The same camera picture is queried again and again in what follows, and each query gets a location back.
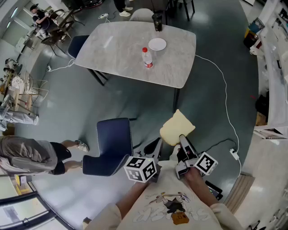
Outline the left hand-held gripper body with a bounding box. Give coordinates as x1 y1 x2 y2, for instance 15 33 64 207
123 151 163 184

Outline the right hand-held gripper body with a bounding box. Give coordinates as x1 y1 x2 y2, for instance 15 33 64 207
175 151 219 180

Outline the pale yellow bread slice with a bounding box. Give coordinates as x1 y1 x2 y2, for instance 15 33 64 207
159 109 196 146

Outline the white round plate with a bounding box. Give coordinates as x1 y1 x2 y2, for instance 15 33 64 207
148 37 167 51

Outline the person's left forearm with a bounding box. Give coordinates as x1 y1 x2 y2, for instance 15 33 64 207
116 181 150 222

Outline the person's right forearm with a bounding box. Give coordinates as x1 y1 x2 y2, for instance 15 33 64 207
183 167 220 208

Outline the black electronic box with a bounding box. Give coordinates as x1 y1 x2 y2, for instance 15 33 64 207
205 180 223 201

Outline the person's cream printed shirt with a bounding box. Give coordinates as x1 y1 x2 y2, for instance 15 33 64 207
84 159 245 230

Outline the blue chair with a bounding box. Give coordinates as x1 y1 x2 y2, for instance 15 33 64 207
82 118 134 177
67 35 90 59

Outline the black table leg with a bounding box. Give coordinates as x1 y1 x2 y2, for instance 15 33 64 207
172 87 181 113
87 68 109 87

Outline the cardboard box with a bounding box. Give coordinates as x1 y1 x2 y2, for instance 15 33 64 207
256 111 267 126

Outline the black bag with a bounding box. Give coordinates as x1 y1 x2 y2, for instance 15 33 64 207
255 91 270 118

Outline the clear bottle red cap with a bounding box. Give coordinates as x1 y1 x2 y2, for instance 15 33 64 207
141 47 154 69

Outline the white shelving unit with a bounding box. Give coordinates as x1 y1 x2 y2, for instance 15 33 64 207
253 0 288 140

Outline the black yellow bin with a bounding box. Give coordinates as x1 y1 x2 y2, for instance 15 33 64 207
243 27 259 49

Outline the black tumbler cup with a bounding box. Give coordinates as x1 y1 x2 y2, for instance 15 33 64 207
151 13 163 32

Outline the grey chair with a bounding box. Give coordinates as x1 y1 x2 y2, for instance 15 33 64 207
129 8 156 22

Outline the grey clothing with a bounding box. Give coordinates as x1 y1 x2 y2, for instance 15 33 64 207
0 105 39 132

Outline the light wooden chair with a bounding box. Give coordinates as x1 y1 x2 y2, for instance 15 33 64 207
4 71 49 113

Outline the dark wooden chair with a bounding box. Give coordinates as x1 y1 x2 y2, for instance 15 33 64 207
41 9 76 56

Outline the white cable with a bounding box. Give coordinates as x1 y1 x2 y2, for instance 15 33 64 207
46 58 76 72
194 54 243 178

